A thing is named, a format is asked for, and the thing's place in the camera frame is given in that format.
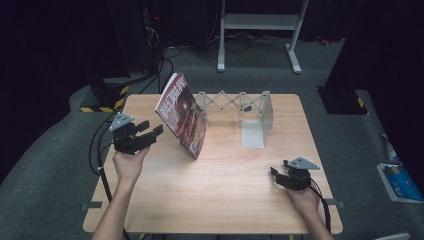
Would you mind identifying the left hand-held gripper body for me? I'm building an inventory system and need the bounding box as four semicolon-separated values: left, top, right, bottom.
108;112;150;156

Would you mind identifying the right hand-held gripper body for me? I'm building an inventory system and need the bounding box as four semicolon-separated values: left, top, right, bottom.
285;156;321;192

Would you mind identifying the red glossy magazine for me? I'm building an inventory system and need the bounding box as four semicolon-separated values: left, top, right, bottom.
154;71;210;161

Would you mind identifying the grey expandable metal book rack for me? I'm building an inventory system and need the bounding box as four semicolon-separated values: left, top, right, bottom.
179;90;275;150

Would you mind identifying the person's left hand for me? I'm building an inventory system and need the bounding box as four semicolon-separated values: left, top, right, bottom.
112;145;152;184

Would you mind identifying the person's right hand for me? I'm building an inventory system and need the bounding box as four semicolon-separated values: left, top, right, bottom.
286;186;322;218

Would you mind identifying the grey tape strip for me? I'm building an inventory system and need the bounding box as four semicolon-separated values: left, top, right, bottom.
322;198;346;210
80;201;103;212

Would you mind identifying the black yellow striped stand base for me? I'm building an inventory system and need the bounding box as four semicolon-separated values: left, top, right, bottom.
79;77;130;114

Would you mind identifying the black stand base yellow corner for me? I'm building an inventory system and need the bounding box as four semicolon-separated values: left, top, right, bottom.
317;85;370;116

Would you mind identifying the white board corner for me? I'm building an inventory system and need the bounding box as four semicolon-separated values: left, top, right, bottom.
373;232;412;240

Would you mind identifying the white metal stand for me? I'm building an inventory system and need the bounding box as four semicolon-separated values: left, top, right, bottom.
216;0;310;75

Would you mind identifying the black floor cable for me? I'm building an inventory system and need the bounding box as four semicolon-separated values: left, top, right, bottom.
87;108;122;177

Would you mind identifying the left hand-held gripper black cable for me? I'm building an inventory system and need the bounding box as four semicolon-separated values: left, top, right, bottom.
95;120;133;240

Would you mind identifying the bundle of black cables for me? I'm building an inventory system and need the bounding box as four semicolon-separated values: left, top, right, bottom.
137;45;184;95

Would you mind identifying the dark equipment tower with wires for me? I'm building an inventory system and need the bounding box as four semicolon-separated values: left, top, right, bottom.
141;0;165;75

